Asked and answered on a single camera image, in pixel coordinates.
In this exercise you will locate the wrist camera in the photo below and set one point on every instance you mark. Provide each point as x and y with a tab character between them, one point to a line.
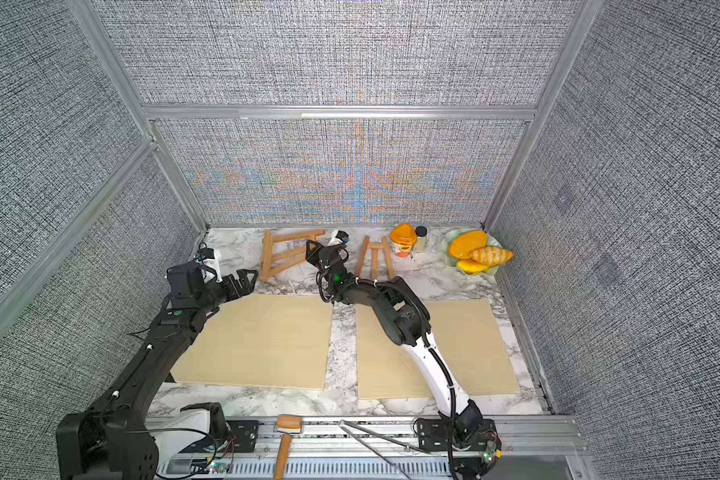
211	261
338	237

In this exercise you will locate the yellow fruit toy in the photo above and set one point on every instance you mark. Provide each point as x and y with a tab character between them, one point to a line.
471	267

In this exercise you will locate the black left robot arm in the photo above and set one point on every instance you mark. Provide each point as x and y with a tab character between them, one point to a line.
109	439

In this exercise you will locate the green plate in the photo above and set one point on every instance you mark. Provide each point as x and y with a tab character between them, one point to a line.
452	261

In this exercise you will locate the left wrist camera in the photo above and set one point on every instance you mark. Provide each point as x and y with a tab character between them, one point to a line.
211	261

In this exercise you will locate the striped bread toy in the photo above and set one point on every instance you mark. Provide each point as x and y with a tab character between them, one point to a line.
491	256

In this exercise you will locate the wooden handled brush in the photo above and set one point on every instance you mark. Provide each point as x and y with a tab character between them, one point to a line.
287	426

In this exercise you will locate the small black-capped bottle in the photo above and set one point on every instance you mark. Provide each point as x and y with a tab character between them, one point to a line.
421	233

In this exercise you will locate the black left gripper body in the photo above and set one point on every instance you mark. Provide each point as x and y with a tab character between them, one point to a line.
226	290

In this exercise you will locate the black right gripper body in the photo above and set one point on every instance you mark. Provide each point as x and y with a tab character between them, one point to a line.
320	267

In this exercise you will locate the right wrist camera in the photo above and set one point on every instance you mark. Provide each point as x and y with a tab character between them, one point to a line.
338	237

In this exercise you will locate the wooden canvas board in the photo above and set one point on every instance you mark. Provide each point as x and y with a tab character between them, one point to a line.
466	333
269	341

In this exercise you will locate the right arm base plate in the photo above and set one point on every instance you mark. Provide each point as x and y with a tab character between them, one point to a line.
444	433

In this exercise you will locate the orange mango toy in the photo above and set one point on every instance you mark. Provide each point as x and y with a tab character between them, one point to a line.
460	247

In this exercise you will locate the wooden easel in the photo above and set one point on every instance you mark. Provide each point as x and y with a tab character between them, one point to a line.
376	251
281	252

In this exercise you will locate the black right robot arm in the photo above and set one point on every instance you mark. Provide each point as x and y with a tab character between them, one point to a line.
406	322

